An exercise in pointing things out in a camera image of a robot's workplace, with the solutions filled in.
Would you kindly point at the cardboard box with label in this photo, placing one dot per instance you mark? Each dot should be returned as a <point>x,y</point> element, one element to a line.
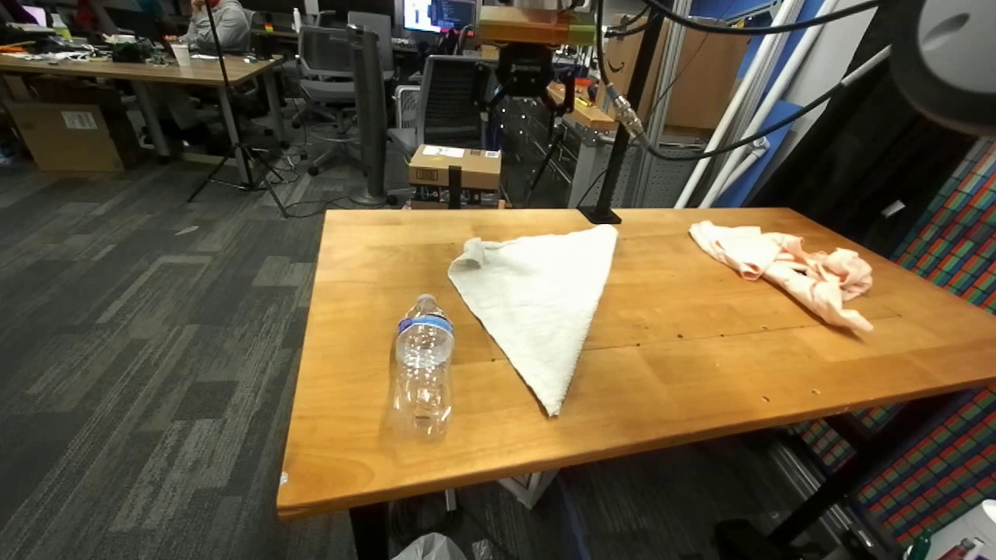
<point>72,141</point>

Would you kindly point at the black vertical stand pole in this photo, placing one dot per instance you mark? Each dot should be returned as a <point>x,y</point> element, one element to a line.
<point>630,103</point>

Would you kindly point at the white towel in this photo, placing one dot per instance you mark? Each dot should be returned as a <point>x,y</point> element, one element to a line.
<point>539,299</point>

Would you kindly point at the seated person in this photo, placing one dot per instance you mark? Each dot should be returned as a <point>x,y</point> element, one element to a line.
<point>223,27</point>

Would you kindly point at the clear plastic water bottle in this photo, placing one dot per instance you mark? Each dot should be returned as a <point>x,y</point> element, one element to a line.
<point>420,373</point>

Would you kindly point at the colourful striped rug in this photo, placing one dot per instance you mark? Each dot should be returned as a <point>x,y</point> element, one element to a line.
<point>935,467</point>

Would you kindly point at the large brown cardboard box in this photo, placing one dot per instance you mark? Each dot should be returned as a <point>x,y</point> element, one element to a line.
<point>703,82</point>

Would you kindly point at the grey crumpled bag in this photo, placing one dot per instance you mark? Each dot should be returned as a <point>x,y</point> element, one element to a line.
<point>431,547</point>

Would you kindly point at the computer monitor blue screen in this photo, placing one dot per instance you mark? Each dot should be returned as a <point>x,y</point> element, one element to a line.
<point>420,13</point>

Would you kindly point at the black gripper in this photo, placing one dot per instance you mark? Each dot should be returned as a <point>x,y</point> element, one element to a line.
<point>522,70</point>

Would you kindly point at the long wooden office desk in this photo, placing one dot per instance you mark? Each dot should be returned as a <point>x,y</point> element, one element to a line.
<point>135,70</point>

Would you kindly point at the grey office chair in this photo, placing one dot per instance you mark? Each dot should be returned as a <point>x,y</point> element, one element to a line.
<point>326,57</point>

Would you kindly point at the black tripod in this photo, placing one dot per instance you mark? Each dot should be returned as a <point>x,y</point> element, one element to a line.
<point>228,103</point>

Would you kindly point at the black mesh office chair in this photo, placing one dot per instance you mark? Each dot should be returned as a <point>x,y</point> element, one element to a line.
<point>451,103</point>

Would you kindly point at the white paper cup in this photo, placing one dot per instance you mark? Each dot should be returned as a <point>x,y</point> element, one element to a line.
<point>182,57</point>

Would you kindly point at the dark grey tall panel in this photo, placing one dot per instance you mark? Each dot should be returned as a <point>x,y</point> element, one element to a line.
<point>369,112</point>

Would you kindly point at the small low wooden table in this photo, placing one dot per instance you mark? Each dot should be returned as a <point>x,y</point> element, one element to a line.
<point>451,163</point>

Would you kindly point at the black table leg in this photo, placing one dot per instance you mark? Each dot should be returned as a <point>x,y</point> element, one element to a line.
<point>369,534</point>
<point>827,487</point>

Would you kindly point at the pink crumpled cloth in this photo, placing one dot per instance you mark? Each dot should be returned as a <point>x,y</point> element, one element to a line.
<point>788,267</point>

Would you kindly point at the white plastic pipe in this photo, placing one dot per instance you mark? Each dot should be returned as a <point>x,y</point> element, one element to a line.
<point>736,103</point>
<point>749,156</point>

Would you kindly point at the blue flat board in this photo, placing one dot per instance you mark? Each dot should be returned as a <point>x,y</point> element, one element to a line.
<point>771,128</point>

